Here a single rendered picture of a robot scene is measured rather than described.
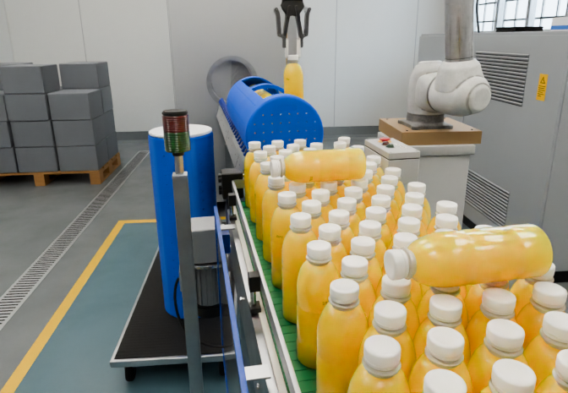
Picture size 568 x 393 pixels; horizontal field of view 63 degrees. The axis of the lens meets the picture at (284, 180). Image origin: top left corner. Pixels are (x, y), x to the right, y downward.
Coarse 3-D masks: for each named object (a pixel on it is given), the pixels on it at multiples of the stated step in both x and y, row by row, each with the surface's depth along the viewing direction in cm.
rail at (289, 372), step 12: (240, 204) 130; (240, 216) 127; (252, 240) 107; (252, 252) 102; (264, 276) 90; (264, 288) 86; (264, 300) 87; (276, 324) 75; (276, 336) 74; (288, 360) 67; (288, 372) 65; (288, 384) 66
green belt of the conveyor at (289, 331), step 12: (252, 228) 133; (252, 264) 113; (264, 264) 112; (276, 288) 101; (276, 300) 97; (276, 312) 93; (288, 324) 89; (288, 336) 85; (276, 348) 82; (288, 348) 82; (300, 372) 76; (312, 372) 76; (300, 384) 73; (312, 384) 73
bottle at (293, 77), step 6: (288, 60) 168; (294, 60) 167; (288, 66) 167; (294, 66) 166; (300, 66) 168; (288, 72) 167; (294, 72) 166; (300, 72) 167; (288, 78) 167; (294, 78) 166; (300, 78) 167; (288, 84) 168; (294, 84) 167; (300, 84) 168; (288, 90) 168; (294, 90) 168; (300, 90) 168; (300, 96) 169
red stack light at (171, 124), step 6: (162, 120) 112; (168, 120) 110; (174, 120) 110; (180, 120) 111; (186, 120) 112; (162, 126) 113; (168, 126) 111; (174, 126) 110; (180, 126) 111; (186, 126) 112; (168, 132) 111; (174, 132) 111; (180, 132) 111
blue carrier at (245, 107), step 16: (240, 80) 237; (256, 80) 242; (240, 96) 201; (256, 96) 176; (272, 96) 162; (288, 96) 161; (240, 112) 183; (256, 112) 160; (272, 112) 161; (288, 112) 162; (304, 112) 163; (240, 128) 178; (256, 128) 161; (272, 128) 163; (288, 128) 164; (304, 128) 165; (320, 128) 166; (288, 144) 165
